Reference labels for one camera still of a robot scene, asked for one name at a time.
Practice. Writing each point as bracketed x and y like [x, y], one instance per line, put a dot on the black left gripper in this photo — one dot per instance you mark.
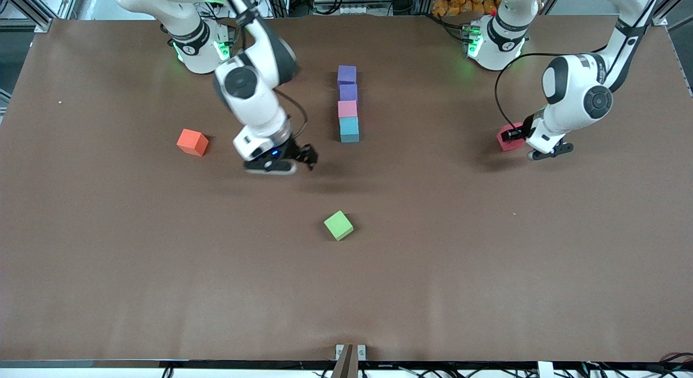
[528, 130]

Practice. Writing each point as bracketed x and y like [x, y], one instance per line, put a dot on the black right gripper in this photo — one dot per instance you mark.
[296, 150]

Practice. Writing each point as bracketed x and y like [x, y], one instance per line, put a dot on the red foam block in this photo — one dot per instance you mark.
[506, 146]

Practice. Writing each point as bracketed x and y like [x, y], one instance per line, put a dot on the light blue foam block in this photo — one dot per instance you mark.
[350, 130]

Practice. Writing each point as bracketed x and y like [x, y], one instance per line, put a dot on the pink foam block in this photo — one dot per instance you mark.
[348, 109]

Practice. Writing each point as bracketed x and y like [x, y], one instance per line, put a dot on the violet foam block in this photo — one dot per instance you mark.
[348, 92]

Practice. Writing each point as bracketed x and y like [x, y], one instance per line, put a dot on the dark purple foam block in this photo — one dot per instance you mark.
[347, 75]

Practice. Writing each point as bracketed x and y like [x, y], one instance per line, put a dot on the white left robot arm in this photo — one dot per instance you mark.
[574, 91]

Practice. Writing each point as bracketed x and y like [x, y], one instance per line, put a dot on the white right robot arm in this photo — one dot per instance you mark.
[254, 107]

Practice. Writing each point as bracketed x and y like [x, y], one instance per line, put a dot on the green foam block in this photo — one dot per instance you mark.
[338, 225]

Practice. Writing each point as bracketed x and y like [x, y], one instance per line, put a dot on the orange foam block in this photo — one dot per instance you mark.
[192, 143]

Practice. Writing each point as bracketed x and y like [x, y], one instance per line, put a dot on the pile of orange items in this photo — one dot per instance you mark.
[460, 1]

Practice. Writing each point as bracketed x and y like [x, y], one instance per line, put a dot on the brown table mat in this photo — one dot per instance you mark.
[379, 291]

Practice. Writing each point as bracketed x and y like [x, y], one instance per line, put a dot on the dark equipment rack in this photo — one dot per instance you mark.
[325, 1]

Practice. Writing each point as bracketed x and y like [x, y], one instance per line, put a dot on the aluminium frame post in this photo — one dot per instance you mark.
[668, 10]
[32, 10]

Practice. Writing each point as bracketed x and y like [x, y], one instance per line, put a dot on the brown camera mount post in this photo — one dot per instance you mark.
[346, 367]

